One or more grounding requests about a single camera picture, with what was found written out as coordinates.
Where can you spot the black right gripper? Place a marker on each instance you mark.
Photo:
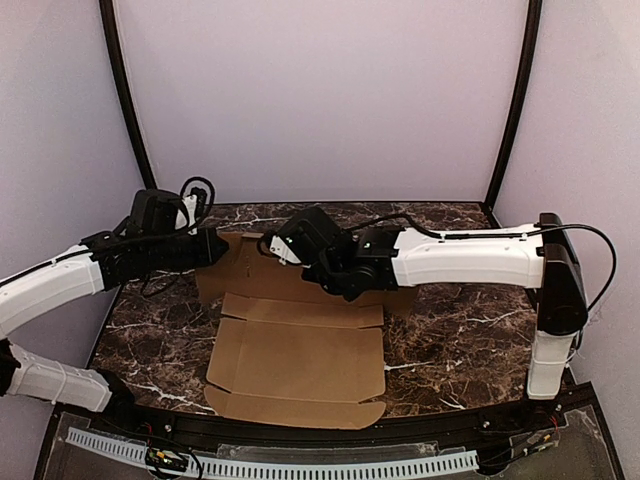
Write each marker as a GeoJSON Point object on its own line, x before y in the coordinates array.
{"type": "Point", "coordinates": [310, 272]}

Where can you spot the brown cardboard box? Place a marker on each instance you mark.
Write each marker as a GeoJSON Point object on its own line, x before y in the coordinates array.
{"type": "Point", "coordinates": [286, 352]}

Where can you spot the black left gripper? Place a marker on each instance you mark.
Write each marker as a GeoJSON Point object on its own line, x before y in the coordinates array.
{"type": "Point", "coordinates": [201, 245]}

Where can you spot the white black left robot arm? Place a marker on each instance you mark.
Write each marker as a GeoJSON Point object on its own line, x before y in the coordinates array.
{"type": "Point", "coordinates": [163, 232]}

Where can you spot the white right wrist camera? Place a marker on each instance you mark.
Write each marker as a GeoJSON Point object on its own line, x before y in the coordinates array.
{"type": "Point", "coordinates": [280, 249]}

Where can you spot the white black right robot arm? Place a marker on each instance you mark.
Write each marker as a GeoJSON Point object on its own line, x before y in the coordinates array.
{"type": "Point", "coordinates": [380, 256]}

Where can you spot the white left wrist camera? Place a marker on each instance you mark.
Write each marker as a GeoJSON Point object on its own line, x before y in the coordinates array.
{"type": "Point", "coordinates": [191, 213]}

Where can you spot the small green circuit board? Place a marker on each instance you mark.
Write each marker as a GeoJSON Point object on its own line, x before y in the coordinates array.
{"type": "Point", "coordinates": [166, 459]}

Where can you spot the black front table rail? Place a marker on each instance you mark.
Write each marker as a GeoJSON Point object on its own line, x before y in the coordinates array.
{"type": "Point", "coordinates": [482, 428]}

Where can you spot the black left frame post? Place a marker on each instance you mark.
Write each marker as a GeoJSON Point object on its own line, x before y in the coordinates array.
{"type": "Point", "coordinates": [128, 110]}

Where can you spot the black right frame post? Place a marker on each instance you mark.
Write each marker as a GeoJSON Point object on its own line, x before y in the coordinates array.
{"type": "Point", "coordinates": [521, 83]}

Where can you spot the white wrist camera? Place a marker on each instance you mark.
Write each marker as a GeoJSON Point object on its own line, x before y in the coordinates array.
{"type": "Point", "coordinates": [280, 249]}
{"type": "Point", "coordinates": [191, 213]}

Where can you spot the black frame post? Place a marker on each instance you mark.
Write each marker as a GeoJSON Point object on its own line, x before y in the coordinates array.
{"type": "Point", "coordinates": [128, 110]}
{"type": "Point", "coordinates": [521, 83]}

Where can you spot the white slotted cable duct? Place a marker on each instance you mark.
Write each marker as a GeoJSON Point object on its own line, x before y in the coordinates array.
{"type": "Point", "coordinates": [243, 466]}

